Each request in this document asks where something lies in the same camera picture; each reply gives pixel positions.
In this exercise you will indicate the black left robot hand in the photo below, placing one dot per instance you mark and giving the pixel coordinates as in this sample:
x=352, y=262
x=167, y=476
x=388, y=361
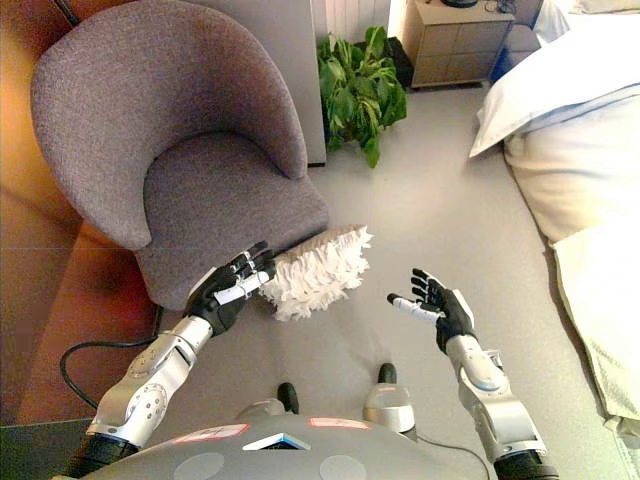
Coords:
x=220, y=296

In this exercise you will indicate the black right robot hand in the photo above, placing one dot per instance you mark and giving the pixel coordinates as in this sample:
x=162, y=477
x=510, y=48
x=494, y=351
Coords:
x=450, y=310

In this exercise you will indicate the white shaggy pillow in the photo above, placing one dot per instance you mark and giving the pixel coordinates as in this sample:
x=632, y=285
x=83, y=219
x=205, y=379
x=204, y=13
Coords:
x=320, y=272

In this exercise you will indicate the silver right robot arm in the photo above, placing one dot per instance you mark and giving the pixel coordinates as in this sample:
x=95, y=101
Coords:
x=492, y=405

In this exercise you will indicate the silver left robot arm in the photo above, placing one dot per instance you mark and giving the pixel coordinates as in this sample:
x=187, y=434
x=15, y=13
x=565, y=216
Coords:
x=140, y=385

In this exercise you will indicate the silver right robot leg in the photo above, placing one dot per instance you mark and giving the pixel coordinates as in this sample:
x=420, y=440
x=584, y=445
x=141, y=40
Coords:
x=390, y=400

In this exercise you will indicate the silver robot leg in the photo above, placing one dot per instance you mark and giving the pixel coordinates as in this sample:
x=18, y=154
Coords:
x=390, y=400
x=275, y=400

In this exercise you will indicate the silver left robot leg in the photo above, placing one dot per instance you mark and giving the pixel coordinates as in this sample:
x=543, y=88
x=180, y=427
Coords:
x=275, y=400

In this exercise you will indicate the cream bed skirt sheet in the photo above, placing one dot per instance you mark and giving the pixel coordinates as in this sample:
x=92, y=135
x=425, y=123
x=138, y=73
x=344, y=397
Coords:
x=602, y=325

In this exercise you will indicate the grey fabric armchair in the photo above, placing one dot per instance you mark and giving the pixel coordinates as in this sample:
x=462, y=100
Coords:
x=175, y=140

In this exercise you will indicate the grey robot torso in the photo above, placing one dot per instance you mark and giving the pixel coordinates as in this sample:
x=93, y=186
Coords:
x=300, y=450

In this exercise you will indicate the white bed duvet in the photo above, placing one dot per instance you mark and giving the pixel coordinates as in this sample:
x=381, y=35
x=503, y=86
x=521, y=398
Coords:
x=575, y=165

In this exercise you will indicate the green leafy potted plant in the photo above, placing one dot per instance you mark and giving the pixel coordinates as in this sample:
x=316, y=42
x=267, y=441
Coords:
x=360, y=90

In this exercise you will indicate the beige wooden nightstand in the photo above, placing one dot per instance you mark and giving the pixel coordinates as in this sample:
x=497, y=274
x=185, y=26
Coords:
x=455, y=42

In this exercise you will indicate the black round device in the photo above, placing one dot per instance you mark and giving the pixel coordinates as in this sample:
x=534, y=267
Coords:
x=460, y=3

